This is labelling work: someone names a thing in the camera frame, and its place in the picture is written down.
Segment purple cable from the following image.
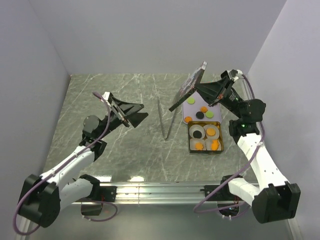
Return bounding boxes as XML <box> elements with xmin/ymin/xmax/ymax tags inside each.
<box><xmin>192</xmin><ymin>73</ymin><xmax>266</xmax><ymax>220</ymax></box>
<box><xmin>12</xmin><ymin>91</ymin><xmax>119</xmax><ymax>236</ymax></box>

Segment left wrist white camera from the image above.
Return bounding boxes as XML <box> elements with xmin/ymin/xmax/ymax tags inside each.
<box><xmin>101</xmin><ymin>91</ymin><xmax>112</xmax><ymax>103</ymax></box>

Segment metal tongs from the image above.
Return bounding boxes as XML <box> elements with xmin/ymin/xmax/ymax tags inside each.
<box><xmin>157</xmin><ymin>97</ymin><xmax>178</xmax><ymax>141</ymax></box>

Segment orange pumpkin cookie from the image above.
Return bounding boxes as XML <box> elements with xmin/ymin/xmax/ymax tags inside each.
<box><xmin>211</xmin><ymin>139</ymin><xmax>220</xmax><ymax>151</ymax></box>

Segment green round cookie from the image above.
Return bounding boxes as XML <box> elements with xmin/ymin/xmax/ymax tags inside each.
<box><xmin>187</xmin><ymin>97</ymin><xmax>195</xmax><ymax>105</ymax></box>
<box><xmin>205</xmin><ymin>110</ymin><xmax>214</xmax><ymax>119</ymax></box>

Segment orange round dotted cookie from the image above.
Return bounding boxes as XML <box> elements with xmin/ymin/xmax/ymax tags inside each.
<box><xmin>206</xmin><ymin>127</ymin><xmax>216</xmax><ymax>136</ymax></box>

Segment aluminium rail frame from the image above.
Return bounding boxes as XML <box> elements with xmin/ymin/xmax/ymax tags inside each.
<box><xmin>14</xmin><ymin>73</ymin><xmax>300</xmax><ymax>240</ymax></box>

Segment green round cookie right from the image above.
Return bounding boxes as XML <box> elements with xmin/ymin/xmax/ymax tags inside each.
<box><xmin>205</xmin><ymin>110</ymin><xmax>214</xmax><ymax>119</ymax></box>

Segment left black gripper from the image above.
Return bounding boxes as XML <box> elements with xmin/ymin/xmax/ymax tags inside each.
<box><xmin>98</xmin><ymin>96</ymin><xmax>148</xmax><ymax>139</ymax></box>

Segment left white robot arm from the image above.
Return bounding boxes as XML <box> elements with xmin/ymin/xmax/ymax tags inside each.
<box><xmin>15</xmin><ymin>92</ymin><xmax>148</xmax><ymax>228</ymax></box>

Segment white paper cup front-left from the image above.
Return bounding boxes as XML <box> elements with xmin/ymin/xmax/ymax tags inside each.
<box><xmin>189</xmin><ymin>138</ymin><xmax>207</xmax><ymax>151</ymax></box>

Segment orange chocolate chip cookie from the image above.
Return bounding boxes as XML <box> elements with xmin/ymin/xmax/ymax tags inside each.
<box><xmin>184</xmin><ymin>116</ymin><xmax>193</xmax><ymax>123</ymax></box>

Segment wrist white camera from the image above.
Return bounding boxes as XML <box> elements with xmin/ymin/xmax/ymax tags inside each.
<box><xmin>101</xmin><ymin>91</ymin><xmax>112</xmax><ymax>103</ymax></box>
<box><xmin>228</xmin><ymin>69</ymin><xmax>244</xmax><ymax>82</ymax></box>

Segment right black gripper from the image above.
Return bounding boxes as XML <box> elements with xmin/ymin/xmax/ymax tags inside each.
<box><xmin>193</xmin><ymin>76</ymin><xmax>244</xmax><ymax>120</ymax></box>

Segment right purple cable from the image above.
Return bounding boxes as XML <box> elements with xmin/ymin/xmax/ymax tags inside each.
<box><xmin>192</xmin><ymin>73</ymin><xmax>266</xmax><ymax>220</ymax></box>

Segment black sandwich cookie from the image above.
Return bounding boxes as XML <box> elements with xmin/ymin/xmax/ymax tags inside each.
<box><xmin>193</xmin><ymin>130</ymin><xmax>203</xmax><ymax>139</ymax></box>
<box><xmin>195</xmin><ymin>111</ymin><xmax>205</xmax><ymax>120</ymax></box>

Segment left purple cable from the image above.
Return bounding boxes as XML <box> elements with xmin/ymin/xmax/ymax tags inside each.
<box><xmin>12</xmin><ymin>91</ymin><xmax>119</xmax><ymax>236</ymax></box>

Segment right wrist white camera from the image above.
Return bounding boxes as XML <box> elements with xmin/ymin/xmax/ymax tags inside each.
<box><xmin>228</xmin><ymin>69</ymin><xmax>244</xmax><ymax>82</ymax></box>

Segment black sandwich cookie on tray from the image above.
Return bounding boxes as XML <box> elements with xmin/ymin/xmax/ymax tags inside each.
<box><xmin>195</xmin><ymin>111</ymin><xmax>205</xmax><ymax>120</ymax></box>

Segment orange swirl cookie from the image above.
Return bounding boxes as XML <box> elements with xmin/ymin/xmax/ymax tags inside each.
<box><xmin>200</xmin><ymin>106</ymin><xmax>208</xmax><ymax>113</ymax></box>

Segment white paper cup back-right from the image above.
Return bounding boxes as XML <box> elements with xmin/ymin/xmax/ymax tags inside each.
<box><xmin>203</xmin><ymin>124</ymin><xmax>220</xmax><ymax>139</ymax></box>

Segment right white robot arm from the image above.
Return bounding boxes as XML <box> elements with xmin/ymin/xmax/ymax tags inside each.
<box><xmin>193</xmin><ymin>70</ymin><xmax>301</xmax><ymax>224</ymax></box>

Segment gold tin lid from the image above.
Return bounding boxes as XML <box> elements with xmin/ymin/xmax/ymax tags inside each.
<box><xmin>169</xmin><ymin>61</ymin><xmax>207</xmax><ymax>112</ymax></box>

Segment green round cookie left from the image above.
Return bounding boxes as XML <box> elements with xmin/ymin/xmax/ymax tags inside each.
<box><xmin>187</xmin><ymin>97</ymin><xmax>195</xmax><ymax>105</ymax></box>

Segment gold cookie tin base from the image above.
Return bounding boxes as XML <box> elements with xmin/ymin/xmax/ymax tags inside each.
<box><xmin>187</xmin><ymin>121</ymin><xmax>224</xmax><ymax>155</ymax></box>

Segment white paper cup front-right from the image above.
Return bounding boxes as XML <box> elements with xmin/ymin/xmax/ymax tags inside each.
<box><xmin>205</xmin><ymin>138</ymin><xmax>222</xmax><ymax>151</ymax></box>

